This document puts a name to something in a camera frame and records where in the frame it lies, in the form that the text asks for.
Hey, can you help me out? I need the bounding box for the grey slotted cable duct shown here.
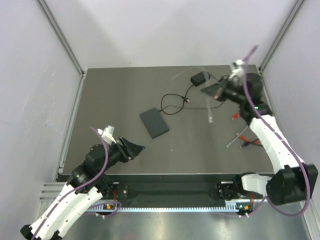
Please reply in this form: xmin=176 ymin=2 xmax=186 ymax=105
xmin=84 ymin=201 xmax=253 ymax=213

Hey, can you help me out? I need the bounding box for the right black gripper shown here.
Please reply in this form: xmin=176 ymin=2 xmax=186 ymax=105
xmin=201 ymin=74 xmax=248 ymax=105

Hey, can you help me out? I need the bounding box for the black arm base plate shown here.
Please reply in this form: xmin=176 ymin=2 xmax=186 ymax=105
xmin=99 ymin=174 xmax=265 ymax=201

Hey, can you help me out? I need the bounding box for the thin black power cord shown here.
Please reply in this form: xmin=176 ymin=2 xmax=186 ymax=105
xmin=159 ymin=73 xmax=225 ymax=116

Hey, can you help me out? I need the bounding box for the aluminium frame rail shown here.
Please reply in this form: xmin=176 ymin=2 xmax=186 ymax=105
xmin=39 ymin=180 xmax=313 ymax=203

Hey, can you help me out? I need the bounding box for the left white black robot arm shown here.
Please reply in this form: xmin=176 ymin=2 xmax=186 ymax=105
xmin=20 ymin=137 xmax=145 ymax=240

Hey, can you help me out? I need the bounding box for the red ethernet cable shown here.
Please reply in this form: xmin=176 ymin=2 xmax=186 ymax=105
xmin=231 ymin=112 xmax=262 ymax=145

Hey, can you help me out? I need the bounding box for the grey ethernet cable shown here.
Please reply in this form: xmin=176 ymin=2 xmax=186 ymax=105
xmin=226 ymin=126 xmax=250 ymax=149
xmin=171 ymin=66 xmax=215 ymax=125

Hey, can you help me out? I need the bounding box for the black network switch box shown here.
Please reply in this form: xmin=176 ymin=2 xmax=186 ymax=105
xmin=139 ymin=107 xmax=170 ymax=139

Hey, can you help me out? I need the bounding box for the black power adapter brick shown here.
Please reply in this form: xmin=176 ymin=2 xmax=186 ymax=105
xmin=190 ymin=71 xmax=210 ymax=87

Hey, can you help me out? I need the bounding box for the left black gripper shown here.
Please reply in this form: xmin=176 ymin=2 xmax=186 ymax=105
xmin=98 ymin=135 xmax=146 ymax=174

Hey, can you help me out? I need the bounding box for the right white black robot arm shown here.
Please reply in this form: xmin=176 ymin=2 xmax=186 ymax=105
xmin=201 ymin=73 xmax=318 ymax=206

